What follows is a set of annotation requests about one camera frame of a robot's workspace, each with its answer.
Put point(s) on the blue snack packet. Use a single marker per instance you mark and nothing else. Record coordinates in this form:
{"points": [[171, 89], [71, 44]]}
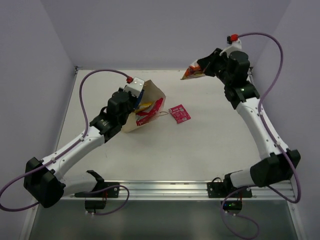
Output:
{"points": [[139, 99]]}

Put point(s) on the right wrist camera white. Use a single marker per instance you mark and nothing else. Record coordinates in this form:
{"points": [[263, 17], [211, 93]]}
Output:
{"points": [[235, 44]]}

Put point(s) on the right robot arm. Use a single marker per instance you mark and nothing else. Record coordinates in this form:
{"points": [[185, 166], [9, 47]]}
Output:
{"points": [[277, 160]]}

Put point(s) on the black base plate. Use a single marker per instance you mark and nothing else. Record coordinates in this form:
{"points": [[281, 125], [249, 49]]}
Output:
{"points": [[218, 189], [102, 189]]}

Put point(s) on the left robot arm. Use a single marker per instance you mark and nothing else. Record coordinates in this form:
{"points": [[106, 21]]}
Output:
{"points": [[45, 179]]}

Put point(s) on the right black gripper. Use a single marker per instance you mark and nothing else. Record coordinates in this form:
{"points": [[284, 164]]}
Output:
{"points": [[207, 63]]}

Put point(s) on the small red snack packet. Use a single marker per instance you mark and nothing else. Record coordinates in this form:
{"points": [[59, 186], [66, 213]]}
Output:
{"points": [[179, 113]]}

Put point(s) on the orange snack packet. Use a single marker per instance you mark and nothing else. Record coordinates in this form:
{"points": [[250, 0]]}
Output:
{"points": [[193, 71]]}

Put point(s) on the magenta large snack packet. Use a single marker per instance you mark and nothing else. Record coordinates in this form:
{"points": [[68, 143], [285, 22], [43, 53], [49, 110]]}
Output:
{"points": [[147, 115]]}

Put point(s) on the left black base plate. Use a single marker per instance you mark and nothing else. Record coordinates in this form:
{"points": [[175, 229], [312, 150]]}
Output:
{"points": [[102, 189]]}

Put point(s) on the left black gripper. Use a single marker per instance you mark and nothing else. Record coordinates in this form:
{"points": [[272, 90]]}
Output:
{"points": [[135, 102]]}

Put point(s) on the yellow snack packet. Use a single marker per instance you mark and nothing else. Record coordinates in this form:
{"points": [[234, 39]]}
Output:
{"points": [[143, 107]]}

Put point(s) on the brown paper bag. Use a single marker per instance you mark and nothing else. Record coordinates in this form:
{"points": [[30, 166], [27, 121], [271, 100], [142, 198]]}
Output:
{"points": [[151, 93]]}

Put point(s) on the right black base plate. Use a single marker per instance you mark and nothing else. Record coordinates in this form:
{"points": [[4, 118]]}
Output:
{"points": [[218, 189]]}

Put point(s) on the aluminium rail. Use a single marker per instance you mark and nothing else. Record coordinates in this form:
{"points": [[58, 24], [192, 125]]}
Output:
{"points": [[173, 190]]}

